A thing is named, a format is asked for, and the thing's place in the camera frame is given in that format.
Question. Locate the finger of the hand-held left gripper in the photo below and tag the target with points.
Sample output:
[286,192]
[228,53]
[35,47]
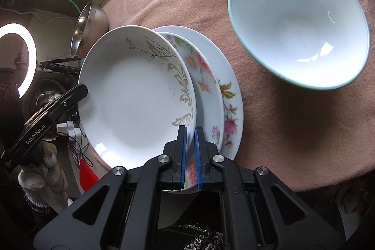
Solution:
[70,97]

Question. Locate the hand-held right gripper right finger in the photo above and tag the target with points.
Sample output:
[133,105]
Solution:
[197,156]

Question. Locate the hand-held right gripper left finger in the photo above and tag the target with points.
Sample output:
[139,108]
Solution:
[183,156]

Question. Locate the pink blossom floral plate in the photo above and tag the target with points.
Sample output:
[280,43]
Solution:
[233,109]

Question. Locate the rose and daisy floral plate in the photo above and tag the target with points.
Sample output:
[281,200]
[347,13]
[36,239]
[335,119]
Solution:
[205,97]

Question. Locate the white plate grey leaf print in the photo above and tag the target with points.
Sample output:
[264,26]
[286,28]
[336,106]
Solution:
[131,97]

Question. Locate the large stainless steel bowl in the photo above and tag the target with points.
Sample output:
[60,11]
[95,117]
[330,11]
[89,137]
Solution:
[96,24]

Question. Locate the light blue ceramic bowl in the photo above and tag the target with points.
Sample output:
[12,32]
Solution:
[293,18]

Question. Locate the person's left hand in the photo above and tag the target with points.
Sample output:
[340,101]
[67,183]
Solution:
[49,176]

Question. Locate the steel pot lid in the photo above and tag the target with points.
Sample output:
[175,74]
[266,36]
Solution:
[47,94]

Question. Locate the white charger plugs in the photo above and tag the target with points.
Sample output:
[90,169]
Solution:
[71,130]

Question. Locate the black tripod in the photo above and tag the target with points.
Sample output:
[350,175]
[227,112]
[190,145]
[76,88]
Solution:
[58,65]

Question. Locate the red box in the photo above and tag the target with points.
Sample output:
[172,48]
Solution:
[88,176]

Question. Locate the dark glittery cloth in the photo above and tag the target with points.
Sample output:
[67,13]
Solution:
[190,235]

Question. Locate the pink towel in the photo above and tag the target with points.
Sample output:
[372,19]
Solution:
[278,127]

